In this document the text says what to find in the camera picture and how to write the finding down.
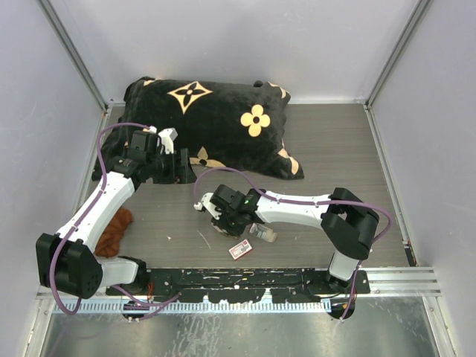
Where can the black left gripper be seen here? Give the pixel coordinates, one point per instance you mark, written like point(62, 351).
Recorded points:
point(178, 166)

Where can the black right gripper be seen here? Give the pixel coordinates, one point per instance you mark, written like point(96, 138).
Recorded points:
point(226, 224)

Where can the staple box tray with staples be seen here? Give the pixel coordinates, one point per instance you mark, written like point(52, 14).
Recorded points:
point(262, 232)

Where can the red white staple box sleeve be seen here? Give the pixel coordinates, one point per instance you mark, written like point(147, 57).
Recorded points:
point(240, 249)

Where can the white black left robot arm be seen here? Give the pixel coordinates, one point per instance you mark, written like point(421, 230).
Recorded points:
point(66, 260)

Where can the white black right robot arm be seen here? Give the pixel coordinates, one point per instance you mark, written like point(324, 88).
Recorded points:
point(349, 224)

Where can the black floral pattern pillow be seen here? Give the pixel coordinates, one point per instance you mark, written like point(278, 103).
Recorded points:
point(221, 124)

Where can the brown crumpled cloth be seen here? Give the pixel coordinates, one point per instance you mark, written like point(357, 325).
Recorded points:
point(108, 245)

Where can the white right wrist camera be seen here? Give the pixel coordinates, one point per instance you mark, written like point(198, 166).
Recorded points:
point(204, 204)

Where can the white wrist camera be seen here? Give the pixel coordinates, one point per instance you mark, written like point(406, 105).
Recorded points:
point(204, 204)
point(167, 137)

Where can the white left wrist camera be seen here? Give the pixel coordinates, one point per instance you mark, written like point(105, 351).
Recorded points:
point(167, 137)

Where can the white slotted cable duct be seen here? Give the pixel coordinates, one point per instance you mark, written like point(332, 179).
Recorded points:
point(205, 307)

